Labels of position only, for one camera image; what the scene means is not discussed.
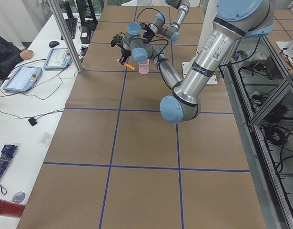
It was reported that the teach pendant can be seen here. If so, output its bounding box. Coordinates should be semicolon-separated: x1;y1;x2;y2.
43;48;72;70
3;66;42;92

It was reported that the folded blue umbrella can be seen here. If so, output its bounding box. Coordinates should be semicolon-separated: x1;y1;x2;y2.
0;145;18;195

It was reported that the black computer mouse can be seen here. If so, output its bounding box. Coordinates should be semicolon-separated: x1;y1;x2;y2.
49;41;60;48

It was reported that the red cylinder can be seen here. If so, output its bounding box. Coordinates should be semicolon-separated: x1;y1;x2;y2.
0;199;26;218

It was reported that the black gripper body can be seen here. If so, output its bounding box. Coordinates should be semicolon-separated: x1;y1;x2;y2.
142;26;155;43
121;45;131;58

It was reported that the person hand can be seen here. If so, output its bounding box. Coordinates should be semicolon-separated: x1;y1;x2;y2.
20;50;34;61

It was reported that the black monitor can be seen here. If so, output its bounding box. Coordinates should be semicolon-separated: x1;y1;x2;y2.
75;0;98;26

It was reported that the black keyboard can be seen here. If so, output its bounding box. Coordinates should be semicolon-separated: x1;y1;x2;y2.
65;18;78;39

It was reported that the silver tape roll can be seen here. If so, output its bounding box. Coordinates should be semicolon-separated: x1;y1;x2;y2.
12;191;26;204

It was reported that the pink mesh pen holder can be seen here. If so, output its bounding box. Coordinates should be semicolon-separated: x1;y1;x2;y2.
138;59;149;74

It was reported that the aluminium frame post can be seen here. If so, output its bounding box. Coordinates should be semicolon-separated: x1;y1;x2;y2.
48;0;83;73

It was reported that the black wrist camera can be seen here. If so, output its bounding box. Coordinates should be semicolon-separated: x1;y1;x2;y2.
111;34;123;47

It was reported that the near teach pendant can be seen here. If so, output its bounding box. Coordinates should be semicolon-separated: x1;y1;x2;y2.
3;66;42;92

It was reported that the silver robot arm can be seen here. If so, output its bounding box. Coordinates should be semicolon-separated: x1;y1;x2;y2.
111;0;275;124
140;0;190;42

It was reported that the far teach pendant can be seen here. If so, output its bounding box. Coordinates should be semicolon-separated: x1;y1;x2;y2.
43;48;72;70

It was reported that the orange highlighter pen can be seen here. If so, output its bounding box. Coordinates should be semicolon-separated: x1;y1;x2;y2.
116;59;135;70

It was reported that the small black puck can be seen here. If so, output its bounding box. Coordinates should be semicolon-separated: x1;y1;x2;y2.
28;117;38;126

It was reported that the black box with label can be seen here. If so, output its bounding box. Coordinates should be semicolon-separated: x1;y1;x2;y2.
80;26;92;44

